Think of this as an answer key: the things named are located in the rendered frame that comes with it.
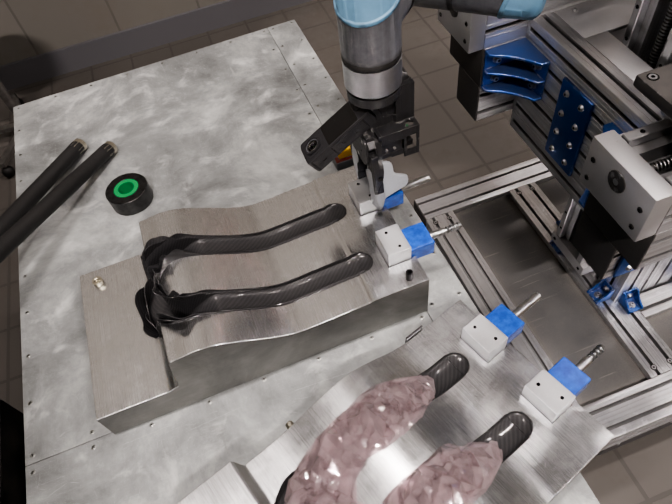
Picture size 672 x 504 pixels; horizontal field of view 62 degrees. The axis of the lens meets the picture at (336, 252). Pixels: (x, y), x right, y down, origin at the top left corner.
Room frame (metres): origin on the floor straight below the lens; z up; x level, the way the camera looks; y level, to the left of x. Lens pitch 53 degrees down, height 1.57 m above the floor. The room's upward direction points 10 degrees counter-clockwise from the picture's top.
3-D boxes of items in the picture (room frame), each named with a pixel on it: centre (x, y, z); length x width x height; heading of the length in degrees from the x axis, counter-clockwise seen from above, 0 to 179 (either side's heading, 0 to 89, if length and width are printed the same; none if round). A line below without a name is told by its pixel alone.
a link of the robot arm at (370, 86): (0.60, -0.09, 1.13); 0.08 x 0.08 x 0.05
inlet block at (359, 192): (0.61, -0.11, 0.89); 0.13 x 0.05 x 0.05; 103
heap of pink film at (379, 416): (0.18, -0.01, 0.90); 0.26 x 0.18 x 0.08; 120
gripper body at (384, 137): (0.60, -0.09, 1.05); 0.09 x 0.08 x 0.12; 102
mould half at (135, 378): (0.50, 0.15, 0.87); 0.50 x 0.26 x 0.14; 102
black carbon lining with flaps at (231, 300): (0.49, 0.13, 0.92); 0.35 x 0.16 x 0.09; 102
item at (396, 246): (0.50, -0.13, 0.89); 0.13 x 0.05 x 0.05; 102
